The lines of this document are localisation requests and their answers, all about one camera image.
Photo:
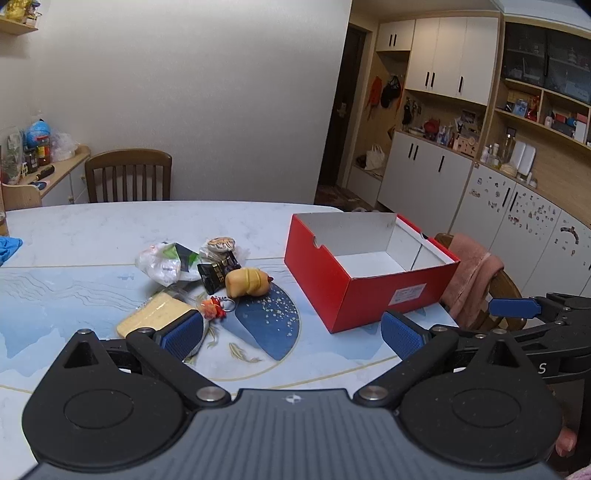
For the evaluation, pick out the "white tote bag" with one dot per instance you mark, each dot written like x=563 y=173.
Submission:
x=375 y=158

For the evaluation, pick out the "brown jar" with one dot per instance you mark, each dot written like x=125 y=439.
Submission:
x=42 y=156

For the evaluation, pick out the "white wall cupboard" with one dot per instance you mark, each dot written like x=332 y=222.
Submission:
x=443 y=55

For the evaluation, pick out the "white canister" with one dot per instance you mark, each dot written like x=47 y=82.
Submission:
x=524 y=159

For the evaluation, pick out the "glass door cabinet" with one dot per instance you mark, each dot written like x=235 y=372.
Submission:
x=549 y=55

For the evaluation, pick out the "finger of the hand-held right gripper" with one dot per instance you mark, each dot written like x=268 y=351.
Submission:
x=512 y=308
x=554 y=332

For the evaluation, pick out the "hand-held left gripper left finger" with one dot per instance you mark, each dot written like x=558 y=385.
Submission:
x=182 y=334

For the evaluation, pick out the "person's right hand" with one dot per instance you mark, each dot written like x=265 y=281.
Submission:
x=566 y=442

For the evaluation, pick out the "yellow sponge cake packet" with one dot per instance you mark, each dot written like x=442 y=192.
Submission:
x=147 y=314

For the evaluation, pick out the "red cardboard box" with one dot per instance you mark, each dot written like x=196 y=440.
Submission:
x=332 y=281

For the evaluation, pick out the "clear plastic bag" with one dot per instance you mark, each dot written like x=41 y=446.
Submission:
x=63 y=146

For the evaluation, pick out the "open wooden shelf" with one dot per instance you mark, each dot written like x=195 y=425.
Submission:
x=540 y=120

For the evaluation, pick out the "slatted wooden chair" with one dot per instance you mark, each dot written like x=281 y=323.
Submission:
x=127 y=175

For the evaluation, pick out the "patterned rug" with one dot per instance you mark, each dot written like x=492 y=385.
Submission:
x=339 y=196

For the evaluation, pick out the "low cabinet with wooden top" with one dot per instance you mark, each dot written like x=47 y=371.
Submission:
x=64 y=180

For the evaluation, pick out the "dark door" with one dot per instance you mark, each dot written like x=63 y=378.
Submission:
x=344 y=106

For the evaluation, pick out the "wall shelf with ornaments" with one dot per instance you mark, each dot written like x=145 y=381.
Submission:
x=18 y=18

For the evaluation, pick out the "white green plastic bag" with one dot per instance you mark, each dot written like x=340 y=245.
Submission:
x=161 y=263

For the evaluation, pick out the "round tiger face packet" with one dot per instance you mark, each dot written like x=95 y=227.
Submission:
x=220 y=244

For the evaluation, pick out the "white cabinet with stickers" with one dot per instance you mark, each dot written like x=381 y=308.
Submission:
x=517 y=217

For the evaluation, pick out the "black snack packet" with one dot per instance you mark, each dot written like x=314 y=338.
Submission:
x=217 y=274

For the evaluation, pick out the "yellow chicken toy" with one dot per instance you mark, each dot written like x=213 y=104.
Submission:
x=247 y=282

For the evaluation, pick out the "blue cloth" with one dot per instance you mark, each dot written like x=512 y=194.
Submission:
x=8 y=249

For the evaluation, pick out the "blue bag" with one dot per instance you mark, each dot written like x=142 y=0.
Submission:
x=38 y=134

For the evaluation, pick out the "orange hanging bag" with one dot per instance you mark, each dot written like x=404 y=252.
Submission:
x=375 y=92

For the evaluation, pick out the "clear bottle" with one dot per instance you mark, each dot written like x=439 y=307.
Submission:
x=506 y=147

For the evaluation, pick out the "white base cabinet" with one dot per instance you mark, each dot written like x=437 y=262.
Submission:
x=425 y=170

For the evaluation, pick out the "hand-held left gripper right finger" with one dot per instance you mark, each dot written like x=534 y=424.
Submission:
x=401 y=334

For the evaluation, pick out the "black hanging bag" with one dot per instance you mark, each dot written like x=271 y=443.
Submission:
x=391 y=91

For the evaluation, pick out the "round back wooden chair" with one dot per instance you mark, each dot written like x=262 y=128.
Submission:
x=503 y=290

